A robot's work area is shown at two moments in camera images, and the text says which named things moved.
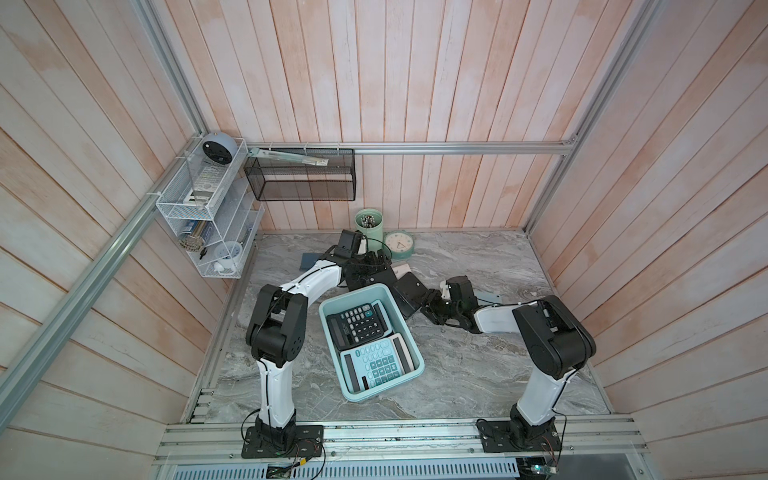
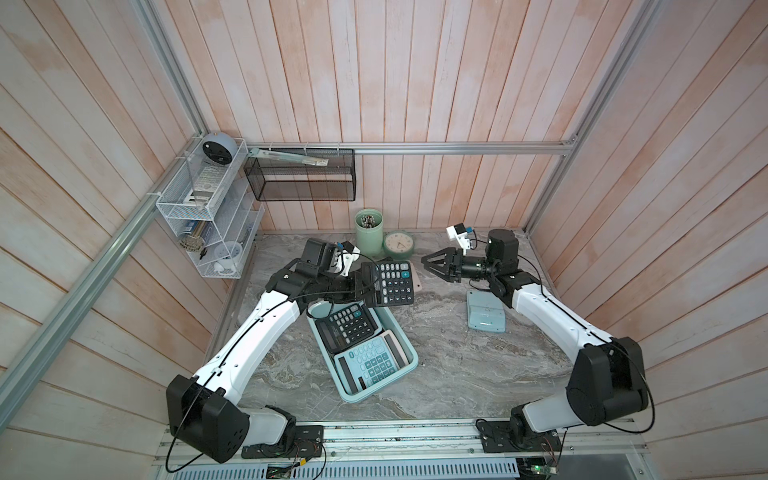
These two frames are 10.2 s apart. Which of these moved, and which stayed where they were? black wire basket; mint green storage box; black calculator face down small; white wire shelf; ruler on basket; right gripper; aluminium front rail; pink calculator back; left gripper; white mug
Moved: right gripper; pink calculator back; mint green storage box; black calculator face down small; left gripper
Stayed: aluminium front rail; white wire shelf; white mug; black wire basket; ruler on basket
